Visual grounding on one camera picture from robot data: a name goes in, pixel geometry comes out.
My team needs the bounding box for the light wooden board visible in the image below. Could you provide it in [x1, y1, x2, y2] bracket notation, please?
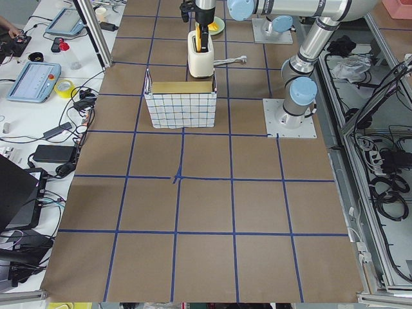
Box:
[151, 81, 215, 94]

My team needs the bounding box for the black cable bundle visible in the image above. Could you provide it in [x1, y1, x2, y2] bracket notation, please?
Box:
[353, 125, 412, 226]

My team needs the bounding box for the white two-slot toaster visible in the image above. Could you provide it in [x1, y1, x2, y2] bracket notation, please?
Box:
[187, 30, 214, 79]

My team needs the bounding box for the pink box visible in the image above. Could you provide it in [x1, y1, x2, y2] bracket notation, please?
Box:
[382, 0, 412, 20]

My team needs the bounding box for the aluminium frame post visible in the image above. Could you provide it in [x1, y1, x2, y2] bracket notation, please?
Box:
[73, 0, 113, 69]

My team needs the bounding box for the black laptop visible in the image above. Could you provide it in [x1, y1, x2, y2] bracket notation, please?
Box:
[1, 156, 46, 231]

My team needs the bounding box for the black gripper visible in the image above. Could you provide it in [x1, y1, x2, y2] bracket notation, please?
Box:
[180, 0, 214, 26]

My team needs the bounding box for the yellow tape roll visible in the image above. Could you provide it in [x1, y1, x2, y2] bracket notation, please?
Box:
[53, 79, 77, 98]

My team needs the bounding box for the person hand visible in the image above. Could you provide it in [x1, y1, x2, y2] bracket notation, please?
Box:
[8, 26, 21, 39]

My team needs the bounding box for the white toaster power cord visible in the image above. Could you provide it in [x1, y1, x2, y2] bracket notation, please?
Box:
[213, 55, 248, 67]

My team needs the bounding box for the teach pendant near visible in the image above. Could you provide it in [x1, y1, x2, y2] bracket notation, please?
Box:
[6, 61, 61, 103]

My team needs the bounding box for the crumpled white cloth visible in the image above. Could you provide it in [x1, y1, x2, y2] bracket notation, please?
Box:
[331, 55, 371, 83]

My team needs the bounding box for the teach pendant far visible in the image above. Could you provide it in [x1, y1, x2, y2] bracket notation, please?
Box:
[45, 8, 84, 37]

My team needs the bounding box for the green plate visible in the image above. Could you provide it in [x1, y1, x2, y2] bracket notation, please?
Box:
[208, 16, 225, 36]

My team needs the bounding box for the paper cup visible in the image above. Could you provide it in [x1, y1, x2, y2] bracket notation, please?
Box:
[95, 7, 108, 22]

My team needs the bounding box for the teach pendant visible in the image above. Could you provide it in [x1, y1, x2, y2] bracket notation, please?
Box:
[45, 8, 84, 37]
[6, 61, 61, 103]

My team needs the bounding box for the wire basket with checked liner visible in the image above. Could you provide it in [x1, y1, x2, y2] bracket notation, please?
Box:
[144, 70, 218, 129]

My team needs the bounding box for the yellow toast slice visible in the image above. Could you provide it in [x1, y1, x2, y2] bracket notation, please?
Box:
[195, 24, 209, 53]

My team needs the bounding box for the black power adapter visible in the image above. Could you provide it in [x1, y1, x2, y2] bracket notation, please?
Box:
[33, 145, 76, 163]

